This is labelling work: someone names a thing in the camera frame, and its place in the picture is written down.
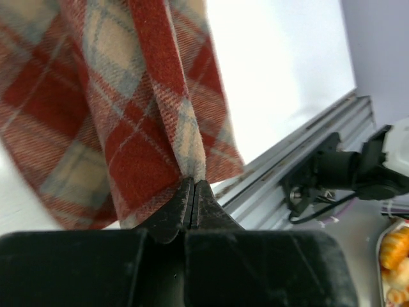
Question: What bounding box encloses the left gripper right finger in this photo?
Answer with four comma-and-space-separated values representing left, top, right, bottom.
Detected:
185, 181, 359, 306

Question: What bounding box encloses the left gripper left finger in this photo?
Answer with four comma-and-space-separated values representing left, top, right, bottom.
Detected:
1, 179, 194, 306

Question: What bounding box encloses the red plaid skirt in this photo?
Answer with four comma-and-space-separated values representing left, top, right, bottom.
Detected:
1, 1, 243, 230

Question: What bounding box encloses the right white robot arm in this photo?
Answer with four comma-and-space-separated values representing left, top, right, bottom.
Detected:
313, 118, 408, 200

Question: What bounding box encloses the white tray with food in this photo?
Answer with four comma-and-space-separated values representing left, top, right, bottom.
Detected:
376, 218, 408, 306

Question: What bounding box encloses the aluminium rail frame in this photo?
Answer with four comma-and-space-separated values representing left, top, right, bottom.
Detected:
213, 96, 374, 230

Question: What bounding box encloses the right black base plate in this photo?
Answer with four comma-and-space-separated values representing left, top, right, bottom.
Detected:
281, 132, 340, 217

